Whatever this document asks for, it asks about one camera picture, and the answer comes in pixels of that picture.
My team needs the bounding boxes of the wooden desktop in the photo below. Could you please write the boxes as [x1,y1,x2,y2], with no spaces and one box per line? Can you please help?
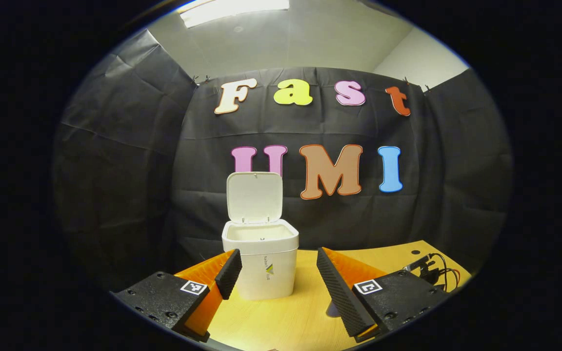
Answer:
[174,240,472,351]

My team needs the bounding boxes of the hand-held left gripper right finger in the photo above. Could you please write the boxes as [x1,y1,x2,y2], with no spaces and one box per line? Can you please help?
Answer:
[316,247,452,343]

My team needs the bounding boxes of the black backdrop cloth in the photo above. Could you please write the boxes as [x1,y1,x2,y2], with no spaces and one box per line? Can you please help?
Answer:
[52,29,513,288]

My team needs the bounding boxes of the black and red desk cables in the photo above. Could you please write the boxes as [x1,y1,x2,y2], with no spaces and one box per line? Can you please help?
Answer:
[403,253,461,292]

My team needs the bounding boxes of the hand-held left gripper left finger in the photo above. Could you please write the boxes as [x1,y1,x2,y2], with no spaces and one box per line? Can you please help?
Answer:
[110,249,243,343]

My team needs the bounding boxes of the white desktop garbage bin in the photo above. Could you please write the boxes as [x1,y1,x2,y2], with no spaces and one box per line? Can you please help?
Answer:
[221,172,300,301]

